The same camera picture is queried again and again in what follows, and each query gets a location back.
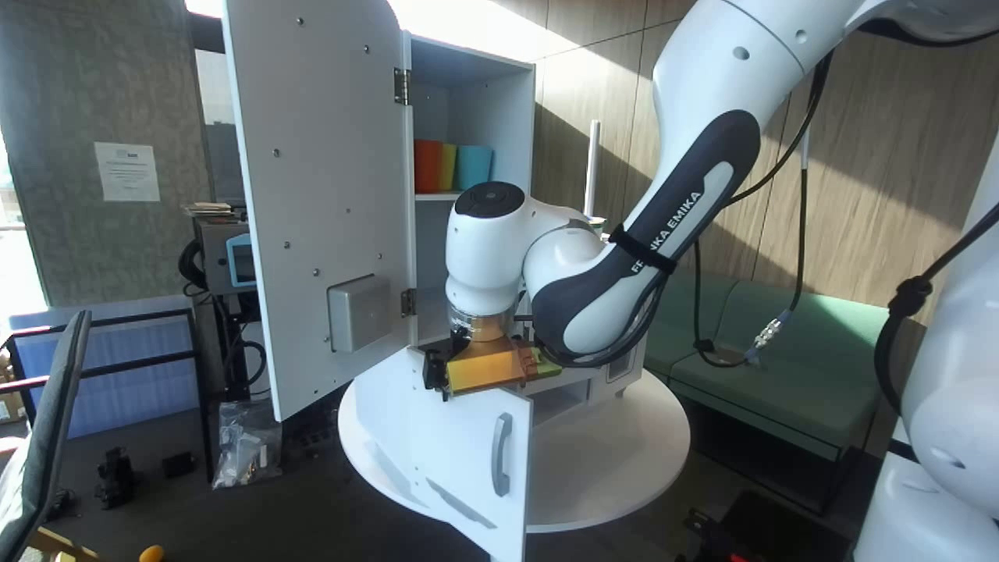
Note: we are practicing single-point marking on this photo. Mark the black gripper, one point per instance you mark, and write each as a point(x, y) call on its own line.
point(434, 370)

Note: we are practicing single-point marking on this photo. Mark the white cabinet door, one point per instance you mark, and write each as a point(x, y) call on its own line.
point(324, 140)

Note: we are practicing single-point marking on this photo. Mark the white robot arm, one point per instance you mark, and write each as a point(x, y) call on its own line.
point(715, 82)

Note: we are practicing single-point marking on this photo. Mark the white toy kitchen cabinet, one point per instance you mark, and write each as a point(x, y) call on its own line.
point(500, 248)

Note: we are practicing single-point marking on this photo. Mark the round white table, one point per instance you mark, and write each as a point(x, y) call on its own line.
point(602, 447)

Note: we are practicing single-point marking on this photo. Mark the clear plastic bag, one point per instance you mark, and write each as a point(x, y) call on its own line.
point(246, 444)

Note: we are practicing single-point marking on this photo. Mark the teal cup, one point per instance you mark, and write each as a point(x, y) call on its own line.
point(471, 164)

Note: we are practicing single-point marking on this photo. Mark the yellow green cup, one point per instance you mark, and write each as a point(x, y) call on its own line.
point(448, 168)

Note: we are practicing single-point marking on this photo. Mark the white vertical pole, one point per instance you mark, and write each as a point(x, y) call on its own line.
point(590, 174)

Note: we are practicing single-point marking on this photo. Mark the orange cup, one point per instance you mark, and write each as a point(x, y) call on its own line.
point(428, 178)

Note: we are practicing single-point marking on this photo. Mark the grey electronic device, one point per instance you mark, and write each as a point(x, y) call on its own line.
point(224, 253)

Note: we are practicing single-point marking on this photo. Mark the green bench sofa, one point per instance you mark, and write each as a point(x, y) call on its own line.
point(809, 385)

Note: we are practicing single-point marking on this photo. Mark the paper notice on wall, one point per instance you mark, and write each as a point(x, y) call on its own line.
point(126, 174)

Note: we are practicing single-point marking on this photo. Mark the black camera stand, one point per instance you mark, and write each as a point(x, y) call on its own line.
point(33, 471)

